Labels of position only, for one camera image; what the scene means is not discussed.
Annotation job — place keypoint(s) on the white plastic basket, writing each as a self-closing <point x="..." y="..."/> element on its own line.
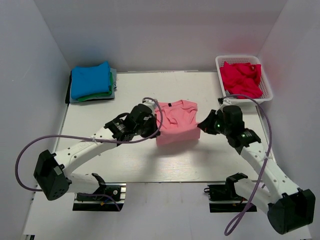
<point x="239" y="99"/>

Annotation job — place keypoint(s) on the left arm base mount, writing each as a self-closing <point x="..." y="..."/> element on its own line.
<point x="108" y="197"/>

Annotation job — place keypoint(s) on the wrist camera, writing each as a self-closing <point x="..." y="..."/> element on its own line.
<point x="150" y="103"/>
<point x="224" y="101"/>

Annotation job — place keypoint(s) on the black folded t-shirt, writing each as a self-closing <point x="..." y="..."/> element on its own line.
<point x="67" y="97"/>

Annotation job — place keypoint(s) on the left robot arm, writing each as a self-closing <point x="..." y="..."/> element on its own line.
<point x="55" y="172"/>

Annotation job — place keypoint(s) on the blue folded t-shirt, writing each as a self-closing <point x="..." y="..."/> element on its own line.
<point x="90" y="80"/>

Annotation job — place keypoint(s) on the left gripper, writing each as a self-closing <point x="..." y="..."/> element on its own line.
<point x="154" y="129"/>

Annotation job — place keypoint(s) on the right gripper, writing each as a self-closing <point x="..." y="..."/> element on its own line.
<point x="206" y="126"/>

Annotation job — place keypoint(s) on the red t-shirt in basket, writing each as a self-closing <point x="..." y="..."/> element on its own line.
<point x="242" y="78"/>

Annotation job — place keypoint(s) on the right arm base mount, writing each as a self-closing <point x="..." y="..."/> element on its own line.
<point x="223" y="198"/>

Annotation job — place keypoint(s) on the green folded t-shirt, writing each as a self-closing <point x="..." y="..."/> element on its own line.
<point x="83" y="98"/>

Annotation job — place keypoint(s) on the pink t-shirt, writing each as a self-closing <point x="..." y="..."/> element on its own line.
<point x="177" y="122"/>

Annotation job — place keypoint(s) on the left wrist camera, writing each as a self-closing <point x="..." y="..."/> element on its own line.
<point x="150" y="103"/>

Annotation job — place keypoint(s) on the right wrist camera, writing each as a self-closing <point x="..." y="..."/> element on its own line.
<point x="224" y="101"/>

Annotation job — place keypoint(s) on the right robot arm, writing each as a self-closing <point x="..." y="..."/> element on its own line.
<point x="286" y="205"/>

